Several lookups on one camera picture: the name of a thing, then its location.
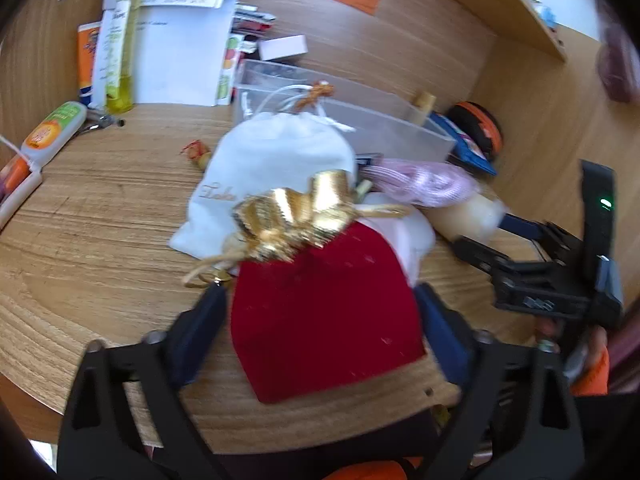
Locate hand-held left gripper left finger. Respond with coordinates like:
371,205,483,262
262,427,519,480
57,285,231,480

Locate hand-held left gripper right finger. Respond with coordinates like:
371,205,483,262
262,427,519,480
415,282,586,480

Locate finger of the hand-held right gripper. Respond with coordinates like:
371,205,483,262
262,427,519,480
451,235,556,286
500,211,583,266

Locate cream round jar purple label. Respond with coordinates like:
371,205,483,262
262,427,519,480
432,195,508,238

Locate white round puff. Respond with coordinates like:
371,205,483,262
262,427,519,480
357,203,437,288

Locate pink lanyard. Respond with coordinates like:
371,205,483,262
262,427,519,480
372,157,483,208

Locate red velvet pouch gold trim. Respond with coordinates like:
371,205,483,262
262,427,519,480
185,170,428,406

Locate clear plastic box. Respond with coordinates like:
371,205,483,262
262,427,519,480
232,59,458,163

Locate white drawstring pouch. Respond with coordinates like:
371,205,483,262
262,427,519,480
169,82,358,268

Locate small candy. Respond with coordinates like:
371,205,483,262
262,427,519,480
181,140,211,168

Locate person's right forearm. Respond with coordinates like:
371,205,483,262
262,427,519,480
569,350,612,397

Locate wooden desktop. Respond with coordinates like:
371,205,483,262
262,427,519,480
0,60,576,456

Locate person's right hand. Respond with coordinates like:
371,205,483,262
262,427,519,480
535,319,609,368

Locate blue patchwork pencil case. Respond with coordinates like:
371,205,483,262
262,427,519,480
430,112,498,176

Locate black case orange zipper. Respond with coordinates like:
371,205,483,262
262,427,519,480
447,101,503,161

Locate beige tube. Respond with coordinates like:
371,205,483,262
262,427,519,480
410,91,436,123

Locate mauve soft object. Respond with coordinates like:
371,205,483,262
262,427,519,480
597,25,640,103

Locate wooden shelf board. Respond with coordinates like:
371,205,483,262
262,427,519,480
477,0,568,63

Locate cream lipstick tube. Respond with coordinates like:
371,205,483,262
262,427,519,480
0,170,45,231

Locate metal hair clips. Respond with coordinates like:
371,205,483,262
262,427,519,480
77,112,126,136

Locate white bottle orange label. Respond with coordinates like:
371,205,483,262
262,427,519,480
21,101,88,167

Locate white folded paper sheet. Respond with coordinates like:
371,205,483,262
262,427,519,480
102,0,243,107

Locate yellow spray bottle green cap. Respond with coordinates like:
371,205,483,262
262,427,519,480
105,0,147,113

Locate white tube green print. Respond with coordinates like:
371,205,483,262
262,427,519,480
91,0,132,111

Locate small white box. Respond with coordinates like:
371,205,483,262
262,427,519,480
259,35,307,61

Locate orange tube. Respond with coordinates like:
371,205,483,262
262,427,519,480
76,22,103,106

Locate stack of booklets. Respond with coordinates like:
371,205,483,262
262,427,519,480
217,2,277,106

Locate white cable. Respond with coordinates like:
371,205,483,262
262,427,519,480
0,135,41,171

